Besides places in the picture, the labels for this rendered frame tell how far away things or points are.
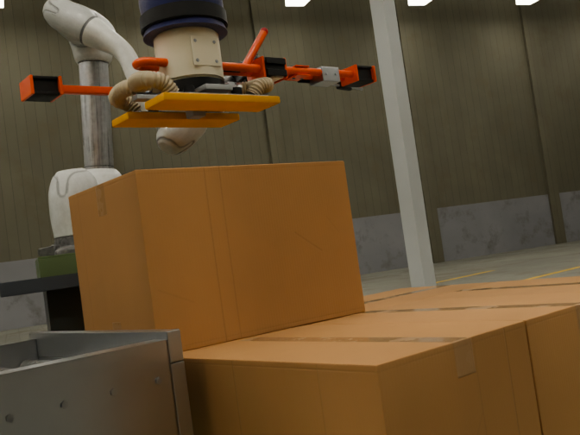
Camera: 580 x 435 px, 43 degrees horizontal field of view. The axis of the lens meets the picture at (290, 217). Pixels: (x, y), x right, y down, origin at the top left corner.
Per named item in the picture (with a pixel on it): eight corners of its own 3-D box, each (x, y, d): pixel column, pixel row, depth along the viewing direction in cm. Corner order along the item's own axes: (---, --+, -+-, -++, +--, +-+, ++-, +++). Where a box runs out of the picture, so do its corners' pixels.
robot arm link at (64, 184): (42, 239, 228) (34, 170, 229) (71, 239, 246) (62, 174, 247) (91, 232, 225) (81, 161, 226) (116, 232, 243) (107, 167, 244)
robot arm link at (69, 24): (91, 8, 233) (110, 20, 246) (47, -17, 236) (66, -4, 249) (72, 44, 234) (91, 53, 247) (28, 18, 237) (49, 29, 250)
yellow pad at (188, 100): (164, 99, 167) (161, 78, 168) (144, 110, 175) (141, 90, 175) (280, 103, 188) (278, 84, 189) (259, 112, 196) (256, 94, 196)
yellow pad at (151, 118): (128, 118, 182) (125, 99, 182) (111, 128, 190) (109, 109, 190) (240, 120, 203) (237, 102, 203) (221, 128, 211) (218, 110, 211)
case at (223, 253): (158, 356, 153) (134, 169, 155) (86, 352, 185) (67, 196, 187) (366, 312, 190) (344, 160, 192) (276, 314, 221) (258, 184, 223)
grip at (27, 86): (31, 93, 186) (29, 74, 186) (21, 102, 192) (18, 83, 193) (64, 94, 191) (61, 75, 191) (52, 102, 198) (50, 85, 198)
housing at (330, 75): (324, 80, 214) (321, 65, 214) (309, 86, 219) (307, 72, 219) (341, 81, 218) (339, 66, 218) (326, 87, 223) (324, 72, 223)
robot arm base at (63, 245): (34, 260, 236) (33, 242, 236) (104, 251, 246) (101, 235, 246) (42, 257, 220) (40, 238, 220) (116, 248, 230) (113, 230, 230)
